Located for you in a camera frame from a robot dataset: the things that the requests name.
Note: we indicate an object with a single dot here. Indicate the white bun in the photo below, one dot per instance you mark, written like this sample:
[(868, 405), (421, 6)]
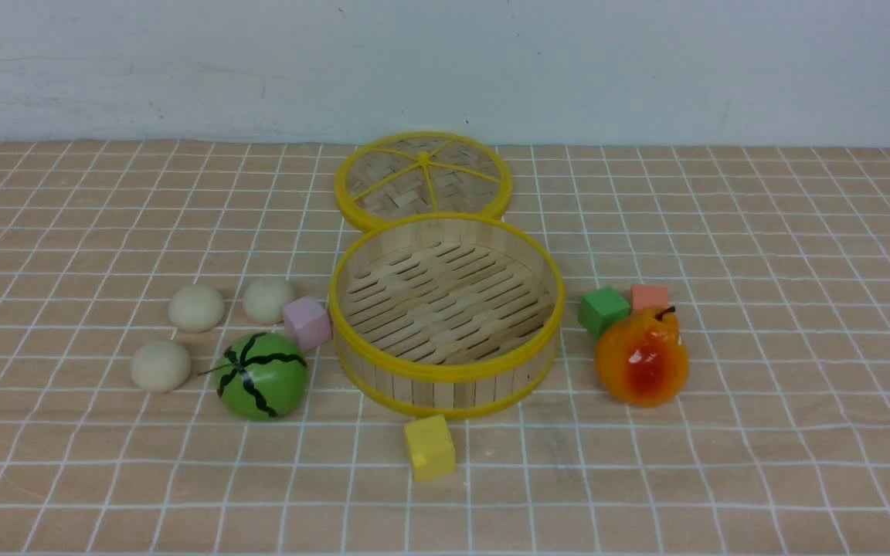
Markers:
[(160, 366), (196, 308), (265, 299)]

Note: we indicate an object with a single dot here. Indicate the bamboo steamer tray yellow rim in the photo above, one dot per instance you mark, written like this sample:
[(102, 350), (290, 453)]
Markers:
[(448, 314)]

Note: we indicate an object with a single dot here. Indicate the bamboo steamer lid yellow rim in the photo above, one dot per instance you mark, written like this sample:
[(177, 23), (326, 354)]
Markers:
[(416, 173)]

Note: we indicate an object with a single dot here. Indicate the pink cube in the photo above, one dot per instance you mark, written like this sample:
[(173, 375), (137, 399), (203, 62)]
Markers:
[(307, 321)]

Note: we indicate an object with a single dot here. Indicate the green cube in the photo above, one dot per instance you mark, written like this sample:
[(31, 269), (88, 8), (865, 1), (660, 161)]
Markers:
[(599, 309)]

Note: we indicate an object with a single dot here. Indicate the yellow cube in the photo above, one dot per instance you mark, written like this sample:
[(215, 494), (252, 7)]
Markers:
[(430, 448)]

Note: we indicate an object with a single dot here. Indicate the salmon orange cube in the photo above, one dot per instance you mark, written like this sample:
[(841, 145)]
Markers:
[(644, 296)]

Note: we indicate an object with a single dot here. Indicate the green toy watermelon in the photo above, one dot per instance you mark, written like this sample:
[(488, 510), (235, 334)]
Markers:
[(261, 376)]

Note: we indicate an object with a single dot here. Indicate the orange toy pear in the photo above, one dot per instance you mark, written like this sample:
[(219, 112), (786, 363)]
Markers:
[(641, 360)]

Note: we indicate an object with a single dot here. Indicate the checkered beige tablecloth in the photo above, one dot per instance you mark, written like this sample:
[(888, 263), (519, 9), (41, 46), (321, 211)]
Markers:
[(777, 259)]

